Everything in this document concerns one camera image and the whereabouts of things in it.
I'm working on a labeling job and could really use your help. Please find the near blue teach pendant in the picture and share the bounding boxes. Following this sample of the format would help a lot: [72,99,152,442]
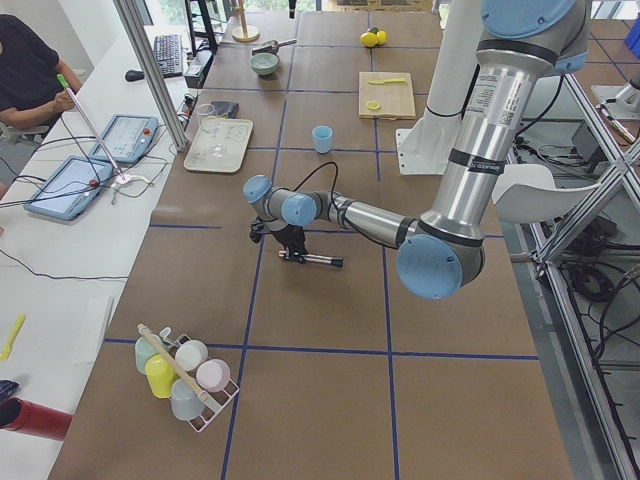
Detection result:
[23,157,114,221]

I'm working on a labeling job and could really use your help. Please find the blue paper cup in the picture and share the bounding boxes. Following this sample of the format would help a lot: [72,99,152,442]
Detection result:
[311,125,333,154]

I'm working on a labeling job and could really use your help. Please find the red bottle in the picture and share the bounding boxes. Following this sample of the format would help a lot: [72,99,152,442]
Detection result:
[1,397,73,441]

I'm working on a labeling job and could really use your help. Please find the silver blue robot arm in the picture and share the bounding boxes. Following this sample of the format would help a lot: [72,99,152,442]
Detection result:
[243,1,591,299]

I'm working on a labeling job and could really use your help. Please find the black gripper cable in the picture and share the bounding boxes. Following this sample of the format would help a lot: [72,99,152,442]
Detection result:
[287,160,361,236]

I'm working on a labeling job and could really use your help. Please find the yellow lemon left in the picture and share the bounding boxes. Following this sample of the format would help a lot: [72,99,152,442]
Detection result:
[360,32,378,48]

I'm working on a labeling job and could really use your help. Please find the green bowl of ice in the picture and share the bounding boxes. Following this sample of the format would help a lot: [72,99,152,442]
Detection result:
[249,52,280,77]

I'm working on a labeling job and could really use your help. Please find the grey blue cup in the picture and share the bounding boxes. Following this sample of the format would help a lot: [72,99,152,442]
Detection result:
[170,379,204,421]

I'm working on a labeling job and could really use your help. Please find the mint green cup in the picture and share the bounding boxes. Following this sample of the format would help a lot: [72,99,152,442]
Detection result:
[134,336,158,374]

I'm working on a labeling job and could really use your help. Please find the white wire cup rack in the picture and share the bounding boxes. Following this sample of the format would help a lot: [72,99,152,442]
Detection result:
[160,327,239,432]

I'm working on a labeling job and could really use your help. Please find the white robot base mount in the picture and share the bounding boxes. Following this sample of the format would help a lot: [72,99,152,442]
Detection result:
[396,0,483,175]

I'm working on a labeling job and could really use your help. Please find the seated person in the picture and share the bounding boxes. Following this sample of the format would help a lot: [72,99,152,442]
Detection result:
[1,14,83,130]

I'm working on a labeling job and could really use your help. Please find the blue teach pendant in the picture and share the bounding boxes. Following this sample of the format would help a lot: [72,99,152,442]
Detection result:
[101,114,159,165]
[23,157,114,221]

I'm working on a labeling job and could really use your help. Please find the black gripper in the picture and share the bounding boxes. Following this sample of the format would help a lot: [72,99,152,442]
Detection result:
[249,217,307,263]

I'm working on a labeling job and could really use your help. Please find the pink cup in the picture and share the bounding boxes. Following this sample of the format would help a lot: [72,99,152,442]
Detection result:
[196,359,231,392]

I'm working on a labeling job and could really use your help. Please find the yellow plastic knife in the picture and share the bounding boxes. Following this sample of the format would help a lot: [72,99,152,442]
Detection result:
[367,77,407,85]

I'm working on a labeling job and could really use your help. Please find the yellow cup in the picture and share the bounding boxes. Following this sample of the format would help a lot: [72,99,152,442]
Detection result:
[144,354,179,399]

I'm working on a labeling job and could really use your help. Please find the cream bear tray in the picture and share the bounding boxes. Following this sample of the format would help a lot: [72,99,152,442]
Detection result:
[183,119,253,174]

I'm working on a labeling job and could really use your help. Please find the yellow plastic utensil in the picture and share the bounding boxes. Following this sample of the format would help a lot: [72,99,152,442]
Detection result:
[0,314,26,362]

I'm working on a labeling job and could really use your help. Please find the far blue teach pendant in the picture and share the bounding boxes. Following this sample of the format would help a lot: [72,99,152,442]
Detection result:
[101,114,159,165]

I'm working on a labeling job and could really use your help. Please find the clear wine glass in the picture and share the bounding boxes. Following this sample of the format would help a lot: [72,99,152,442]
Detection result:
[196,104,225,157]

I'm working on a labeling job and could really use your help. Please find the white plastic chair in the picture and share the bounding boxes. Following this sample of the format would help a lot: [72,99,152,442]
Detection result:
[492,164,601,224]

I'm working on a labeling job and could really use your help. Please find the black keyboard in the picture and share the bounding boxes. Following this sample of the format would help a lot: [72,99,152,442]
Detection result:
[153,34,183,78]

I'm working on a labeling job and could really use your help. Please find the steel ice scoop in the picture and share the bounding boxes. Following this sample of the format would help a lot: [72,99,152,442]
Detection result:
[251,38,297,56]

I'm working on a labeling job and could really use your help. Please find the steel muddler black tip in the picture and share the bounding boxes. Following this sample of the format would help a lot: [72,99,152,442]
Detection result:
[278,250,344,268]

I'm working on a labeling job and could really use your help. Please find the wooden cutting board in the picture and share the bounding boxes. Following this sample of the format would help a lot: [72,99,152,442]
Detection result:
[358,72,416,120]

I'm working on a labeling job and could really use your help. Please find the aluminium frame post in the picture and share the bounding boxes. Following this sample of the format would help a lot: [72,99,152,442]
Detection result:
[113,0,188,152]

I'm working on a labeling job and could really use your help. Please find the white cup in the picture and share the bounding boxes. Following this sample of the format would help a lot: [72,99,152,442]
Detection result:
[175,340,208,372]

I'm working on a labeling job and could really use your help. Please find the yellow lemon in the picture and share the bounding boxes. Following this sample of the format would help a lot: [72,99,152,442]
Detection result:
[375,30,388,46]
[360,32,378,48]

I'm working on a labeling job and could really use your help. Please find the black computer mouse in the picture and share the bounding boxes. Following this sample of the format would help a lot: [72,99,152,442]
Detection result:
[125,70,145,82]

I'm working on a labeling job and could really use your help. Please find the yellow lemon right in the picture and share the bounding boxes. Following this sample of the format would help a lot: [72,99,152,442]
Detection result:
[375,30,388,46]

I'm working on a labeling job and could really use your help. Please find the wooden stick on rack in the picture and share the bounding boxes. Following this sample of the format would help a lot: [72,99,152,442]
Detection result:
[137,323,209,404]

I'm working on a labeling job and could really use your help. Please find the grey folded cloth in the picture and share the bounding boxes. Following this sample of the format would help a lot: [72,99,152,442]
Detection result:
[210,101,239,119]

